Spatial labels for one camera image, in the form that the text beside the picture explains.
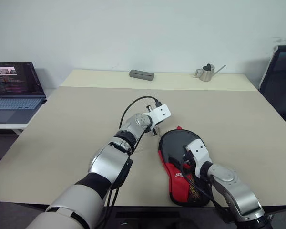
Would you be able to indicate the open laptop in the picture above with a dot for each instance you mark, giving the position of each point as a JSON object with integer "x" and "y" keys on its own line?
{"x": 14, "y": 78}

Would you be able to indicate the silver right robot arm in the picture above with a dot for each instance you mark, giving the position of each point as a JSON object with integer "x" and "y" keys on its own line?
{"x": 238, "y": 190}

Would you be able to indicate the black red paddle case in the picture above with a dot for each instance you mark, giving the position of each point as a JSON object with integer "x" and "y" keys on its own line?
{"x": 178, "y": 181}

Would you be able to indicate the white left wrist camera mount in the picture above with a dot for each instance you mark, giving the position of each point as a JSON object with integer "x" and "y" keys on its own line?
{"x": 160, "y": 113}

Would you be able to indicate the black table frame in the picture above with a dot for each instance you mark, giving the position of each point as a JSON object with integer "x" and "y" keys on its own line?
{"x": 147, "y": 214}

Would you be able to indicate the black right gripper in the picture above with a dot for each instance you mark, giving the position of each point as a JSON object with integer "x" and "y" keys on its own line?
{"x": 189, "y": 159}

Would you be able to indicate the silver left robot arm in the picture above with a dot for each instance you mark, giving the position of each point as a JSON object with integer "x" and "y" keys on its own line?
{"x": 109, "y": 162}

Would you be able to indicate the small metal watering can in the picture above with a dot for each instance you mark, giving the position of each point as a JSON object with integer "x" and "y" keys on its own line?
{"x": 206, "y": 73}

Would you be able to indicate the beige table mat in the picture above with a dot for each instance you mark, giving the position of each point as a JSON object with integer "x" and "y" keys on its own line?
{"x": 62, "y": 143}

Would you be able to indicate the black office chair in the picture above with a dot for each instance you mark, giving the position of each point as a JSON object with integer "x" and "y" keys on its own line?
{"x": 281, "y": 81}

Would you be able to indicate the grey rectangular block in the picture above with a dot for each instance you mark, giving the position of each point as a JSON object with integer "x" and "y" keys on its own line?
{"x": 141, "y": 75}

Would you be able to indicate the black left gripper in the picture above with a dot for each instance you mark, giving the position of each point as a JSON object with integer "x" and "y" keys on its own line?
{"x": 155, "y": 130}

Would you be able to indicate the white side table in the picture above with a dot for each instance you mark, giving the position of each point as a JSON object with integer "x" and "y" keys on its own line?
{"x": 7, "y": 126}

